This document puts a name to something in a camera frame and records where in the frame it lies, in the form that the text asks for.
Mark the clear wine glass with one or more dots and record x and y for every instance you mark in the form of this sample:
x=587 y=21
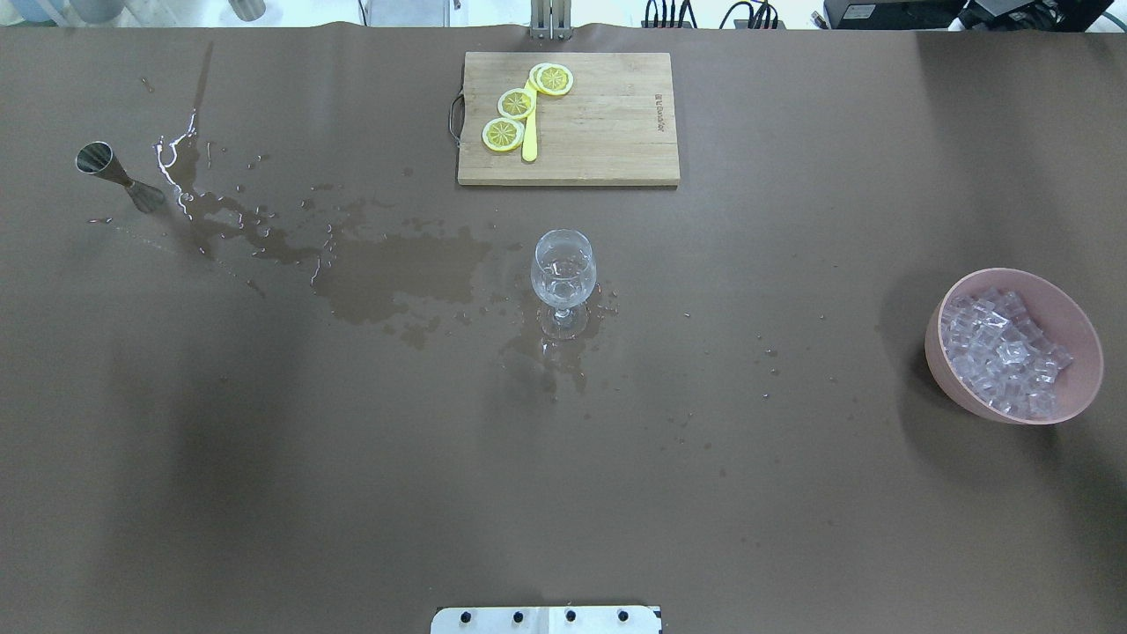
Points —
x=563 y=276

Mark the far lemon slice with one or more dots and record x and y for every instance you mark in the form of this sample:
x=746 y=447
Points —
x=551 y=79

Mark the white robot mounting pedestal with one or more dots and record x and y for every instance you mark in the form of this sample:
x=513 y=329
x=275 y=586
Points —
x=549 y=619

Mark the pink bowl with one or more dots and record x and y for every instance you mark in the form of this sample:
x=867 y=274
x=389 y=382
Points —
x=1051 y=309

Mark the middle lemon slice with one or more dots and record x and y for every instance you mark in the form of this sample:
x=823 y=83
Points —
x=517 y=103

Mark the lemon slice near handle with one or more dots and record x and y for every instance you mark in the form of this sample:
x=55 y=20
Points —
x=503 y=134

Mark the aluminium frame post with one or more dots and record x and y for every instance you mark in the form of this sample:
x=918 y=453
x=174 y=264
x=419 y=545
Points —
x=550 y=20

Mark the yellow plastic knife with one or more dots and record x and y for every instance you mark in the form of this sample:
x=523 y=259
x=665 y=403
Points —
x=529 y=151

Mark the pile of clear ice cubes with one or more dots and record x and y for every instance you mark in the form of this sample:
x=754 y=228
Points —
x=1001 y=354

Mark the steel double jigger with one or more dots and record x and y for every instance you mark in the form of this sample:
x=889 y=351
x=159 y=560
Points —
x=98 y=159

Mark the wooden cutting board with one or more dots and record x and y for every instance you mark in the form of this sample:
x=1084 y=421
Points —
x=616 y=127

